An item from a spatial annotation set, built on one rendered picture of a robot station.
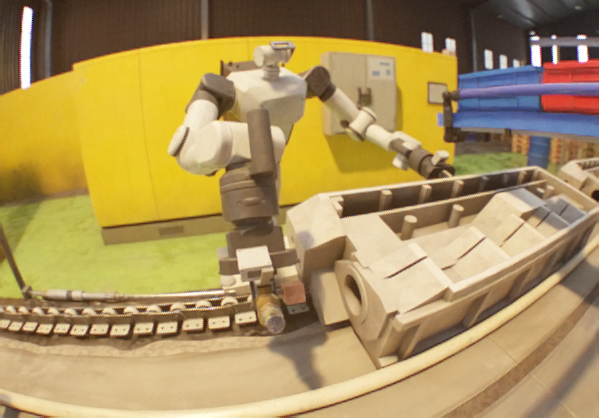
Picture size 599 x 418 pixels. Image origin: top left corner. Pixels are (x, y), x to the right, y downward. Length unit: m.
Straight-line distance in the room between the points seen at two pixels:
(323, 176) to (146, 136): 1.76
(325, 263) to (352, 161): 2.37
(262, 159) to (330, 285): 0.35
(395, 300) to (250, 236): 0.25
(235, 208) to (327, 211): 0.27
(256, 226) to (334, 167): 2.50
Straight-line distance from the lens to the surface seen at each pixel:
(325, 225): 0.59
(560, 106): 0.75
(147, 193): 2.80
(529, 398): 0.64
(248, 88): 0.90
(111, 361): 0.70
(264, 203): 0.40
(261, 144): 0.39
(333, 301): 0.62
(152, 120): 2.67
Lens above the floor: 1.22
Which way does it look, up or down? 19 degrees down
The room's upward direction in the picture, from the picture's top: 2 degrees counter-clockwise
